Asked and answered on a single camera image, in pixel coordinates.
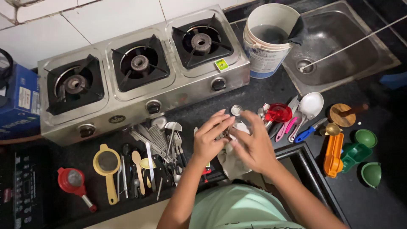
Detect person's right hand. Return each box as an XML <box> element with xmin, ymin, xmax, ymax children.
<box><xmin>230</xmin><ymin>110</ymin><xmax>278</xmax><ymax>174</ymax></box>

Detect person's left hand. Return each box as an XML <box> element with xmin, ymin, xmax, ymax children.
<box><xmin>192</xmin><ymin>109</ymin><xmax>236</xmax><ymax>166</ymax></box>

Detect small metal utensil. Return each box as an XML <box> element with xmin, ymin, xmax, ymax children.
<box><xmin>219</xmin><ymin>127</ymin><xmax>234</xmax><ymax>141</ymax></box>

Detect white cloth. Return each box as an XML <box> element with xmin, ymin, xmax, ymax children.
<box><xmin>217</xmin><ymin>122</ymin><xmax>253</xmax><ymax>181</ymax></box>

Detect black stove knob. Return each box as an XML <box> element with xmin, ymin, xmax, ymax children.
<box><xmin>211</xmin><ymin>77</ymin><xmax>227</xmax><ymax>92</ymax></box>
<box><xmin>78</xmin><ymin>124</ymin><xmax>96</xmax><ymax>138</ymax></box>
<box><xmin>146</xmin><ymin>100</ymin><xmax>162</xmax><ymax>115</ymax></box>

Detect stainless steel three-burner gas stove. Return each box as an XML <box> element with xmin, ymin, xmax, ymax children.
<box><xmin>38</xmin><ymin>4</ymin><xmax>251</xmax><ymax>147</ymax></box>

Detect red plastic strainer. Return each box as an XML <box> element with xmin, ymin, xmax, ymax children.
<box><xmin>263</xmin><ymin>103</ymin><xmax>293</xmax><ymax>130</ymax></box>

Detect pile of metal utensils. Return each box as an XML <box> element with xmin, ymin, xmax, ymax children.
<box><xmin>117</xmin><ymin>116</ymin><xmax>189</xmax><ymax>201</ymax></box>

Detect pink plastic spoon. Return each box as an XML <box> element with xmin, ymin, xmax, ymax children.
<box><xmin>275</xmin><ymin>111</ymin><xmax>303</xmax><ymax>142</ymax></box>

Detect black stove pan support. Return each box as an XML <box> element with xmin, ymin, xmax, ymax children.
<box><xmin>111</xmin><ymin>34</ymin><xmax>170</xmax><ymax>93</ymax></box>
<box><xmin>45</xmin><ymin>54</ymin><xmax>105</xmax><ymax>116</ymax></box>
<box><xmin>172</xmin><ymin>13</ymin><xmax>234</xmax><ymax>70</ymax></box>

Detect white plastic bucket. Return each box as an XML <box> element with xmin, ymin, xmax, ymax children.
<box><xmin>243</xmin><ymin>3</ymin><xmax>301</xmax><ymax>79</ymax></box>

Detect yellow plastic spoon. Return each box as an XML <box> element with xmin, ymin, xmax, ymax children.
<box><xmin>140</xmin><ymin>158</ymin><xmax>157</xmax><ymax>188</ymax></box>

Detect mint green shirt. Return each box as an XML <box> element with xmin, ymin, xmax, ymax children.
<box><xmin>189</xmin><ymin>183</ymin><xmax>306</xmax><ymax>229</ymax></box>

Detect white plastic ladle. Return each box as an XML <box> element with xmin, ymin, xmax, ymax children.
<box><xmin>288</xmin><ymin>92</ymin><xmax>324</xmax><ymax>143</ymax></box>

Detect wooden spoon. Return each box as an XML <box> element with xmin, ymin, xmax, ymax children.
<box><xmin>132</xmin><ymin>151</ymin><xmax>146</xmax><ymax>196</ymax></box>

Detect small brass spoon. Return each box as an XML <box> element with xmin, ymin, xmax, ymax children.
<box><xmin>319</xmin><ymin>123</ymin><xmax>343</xmax><ymax>137</ymax></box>

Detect orange plastic squeezer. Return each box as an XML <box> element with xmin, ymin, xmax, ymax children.
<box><xmin>323</xmin><ymin>133</ymin><xmax>345</xmax><ymax>179</ymax></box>

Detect dark cloth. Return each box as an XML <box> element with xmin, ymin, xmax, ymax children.
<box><xmin>287</xmin><ymin>15</ymin><xmax>308</xmax><ymax>46</ymax></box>

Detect round wooden masher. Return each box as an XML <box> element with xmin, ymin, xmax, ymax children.
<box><xmin>329</xmin><ymin>103</ymin><xmax>369</xmax><ymax>128</ymax></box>

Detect yellow plastic strainer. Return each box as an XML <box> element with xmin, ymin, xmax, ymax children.
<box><xmin>93</xmin><ymin>144</ymin><xmax>121</xmax><ymax>205</ymax></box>

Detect green plastic measuring cup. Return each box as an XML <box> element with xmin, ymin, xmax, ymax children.
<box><xmin>340</xmin><ymin>143</ymin><xmax>373</xmax><ymax>174</ymax></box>

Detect stainless steel sink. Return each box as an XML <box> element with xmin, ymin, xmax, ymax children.
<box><xmin>282</xmin><ymin>1</ymin><xmax>401</xmax><ymax>96</ymax></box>

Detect green plastic bowl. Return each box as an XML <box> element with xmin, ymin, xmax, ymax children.
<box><xmin>361</xmin><ymin>162</ymin><xmax>382</xmax><ymax>189</ymax></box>
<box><xmin>354</xmin><ymin>129</ymin><xmax>378</xmax><ymax>149</ymax></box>

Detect red tea strainer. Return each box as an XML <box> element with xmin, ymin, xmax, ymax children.
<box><xmin>57</xmin><ymin>168</ymin><xmax>98</xmax><ymax>213</ymax></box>

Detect blue plastic object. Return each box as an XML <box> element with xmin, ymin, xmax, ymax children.
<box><xmin>379</xmin><ymin>71</ymin><xmax>407</xmax><ymax>90</ymax></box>

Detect blue cardboard box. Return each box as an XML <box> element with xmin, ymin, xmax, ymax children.
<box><xmin>0</xmin><ymin>64</ymin><xmax>41</xmax><ymax>140</ymax></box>

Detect black induction cooktop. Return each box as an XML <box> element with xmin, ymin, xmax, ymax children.
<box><xmin>0</xmin><ymin>148</ymin><xmax>49</xmax><ymax>229</ymax></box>

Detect red-handled tool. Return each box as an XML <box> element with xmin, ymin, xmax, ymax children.
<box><xmin>202</xmin><ymin>162</ymin><xmax>212</xmax><ymax>184</ymax></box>

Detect blue-handled peeler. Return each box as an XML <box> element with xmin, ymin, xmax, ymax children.
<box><xmin>294</xmin><ymin>117</ymin><xmax>328</xmax><ymax>144</ymax></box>

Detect white hose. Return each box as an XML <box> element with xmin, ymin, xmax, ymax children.
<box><xmin>299</xmin><ymin>14</ymin><xmax>407</xmax><ymax>72</ymax></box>

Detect black round handle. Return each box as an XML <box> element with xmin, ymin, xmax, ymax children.
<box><xmin>0</xmin><ymin>48</ymin><xmax>14</xmax><ymax>90</ymax></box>

